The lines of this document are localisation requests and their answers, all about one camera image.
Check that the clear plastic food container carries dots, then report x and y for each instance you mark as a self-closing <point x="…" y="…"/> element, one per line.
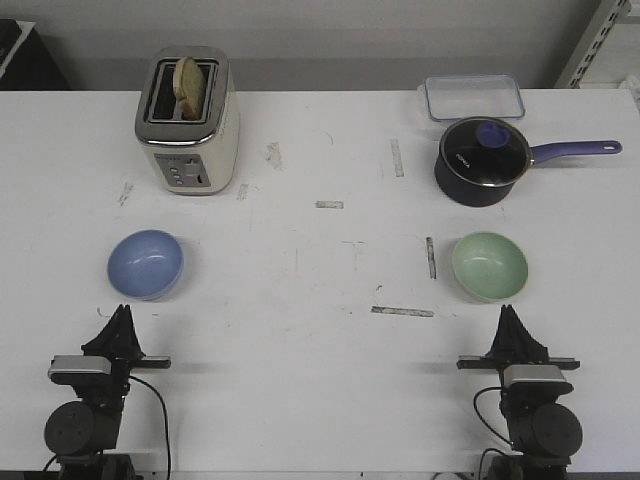
<point x="453" y="97"/>

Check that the dark blue saucepan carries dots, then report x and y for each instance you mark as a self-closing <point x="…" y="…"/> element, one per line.
<point x="472" y="195"/>

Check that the cream two-slot toaster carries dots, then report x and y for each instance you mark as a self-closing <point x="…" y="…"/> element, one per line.
<point x="190" y="157"/>

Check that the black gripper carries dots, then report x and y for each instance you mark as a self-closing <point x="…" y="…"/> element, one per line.
<point x="107" y="345"/>
<point x="527" y="350"/>

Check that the white slotted shelf rack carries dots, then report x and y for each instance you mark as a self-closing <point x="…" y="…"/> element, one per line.
<point x="607" y="53"/>

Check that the blue bowl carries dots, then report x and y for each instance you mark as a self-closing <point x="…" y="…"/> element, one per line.
<point x="146" y="264"/>

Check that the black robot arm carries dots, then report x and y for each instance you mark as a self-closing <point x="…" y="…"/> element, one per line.
<point x="82" y="433"/>
<point x="542" y="434"/>

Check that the slice of toast bread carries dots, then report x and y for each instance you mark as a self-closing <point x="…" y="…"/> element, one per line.
<point x="188" y="84"/>

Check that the glass pot lid blue knob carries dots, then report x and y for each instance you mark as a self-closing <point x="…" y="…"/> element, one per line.
<point x="485" y="151"/>

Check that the green bowl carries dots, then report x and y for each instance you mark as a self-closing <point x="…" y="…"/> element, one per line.
<point x="489" y="266"/>

